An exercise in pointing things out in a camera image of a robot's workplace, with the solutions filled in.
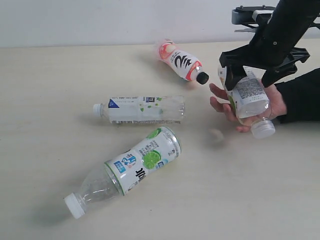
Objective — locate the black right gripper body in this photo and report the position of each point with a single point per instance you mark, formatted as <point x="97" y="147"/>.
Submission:
<point x="272" y="48"/>

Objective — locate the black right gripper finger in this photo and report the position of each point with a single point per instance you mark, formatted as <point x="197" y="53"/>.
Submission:
<point x="272" y="76"/>
<point x="232" y="75"/>

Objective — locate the clear bottle orange green label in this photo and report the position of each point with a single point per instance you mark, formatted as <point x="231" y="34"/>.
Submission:
<point x="251" y="105"/>

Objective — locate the pink peach drink bottle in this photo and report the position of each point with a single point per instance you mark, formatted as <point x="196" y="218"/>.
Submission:
<point x="184" y="64"/>

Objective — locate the lime label clear bottle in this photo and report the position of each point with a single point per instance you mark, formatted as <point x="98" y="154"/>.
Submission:
<point x="117" y="176"/>

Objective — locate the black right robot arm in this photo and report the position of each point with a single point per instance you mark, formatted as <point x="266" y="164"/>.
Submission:
<point x="296" y="11"/>

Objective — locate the clear bottle blue white label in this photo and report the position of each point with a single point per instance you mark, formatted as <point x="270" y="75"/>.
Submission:
<point x="142" y="110"/>

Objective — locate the person's open bare hand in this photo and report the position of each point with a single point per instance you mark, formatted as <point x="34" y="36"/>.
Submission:
<point x="277" y="103"/>

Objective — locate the right wrist camera grey black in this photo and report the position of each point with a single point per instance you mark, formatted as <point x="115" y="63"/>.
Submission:
<point x="251" y="17"/>

